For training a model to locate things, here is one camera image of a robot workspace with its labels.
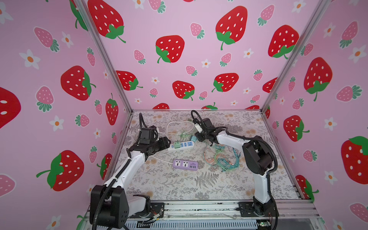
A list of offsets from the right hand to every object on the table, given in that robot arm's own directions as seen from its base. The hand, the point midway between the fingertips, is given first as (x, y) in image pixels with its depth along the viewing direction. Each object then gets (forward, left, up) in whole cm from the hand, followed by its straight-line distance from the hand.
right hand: (197, 132), depth 98 cm
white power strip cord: (+3, +18, -8) cm, 19 cm away
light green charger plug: (-10, +13, -1) cm, 17 cm away
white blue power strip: (-7, +9, -5) cm, 13 cm away
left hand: (-13, +18, +6) cm, 23 cm away
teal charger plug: (-2, +2, -4) cm, 5 cm away
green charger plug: (0, +9, -4) cm, 10 cm away
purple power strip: (-22, +6, -5) cm, 24 cm away
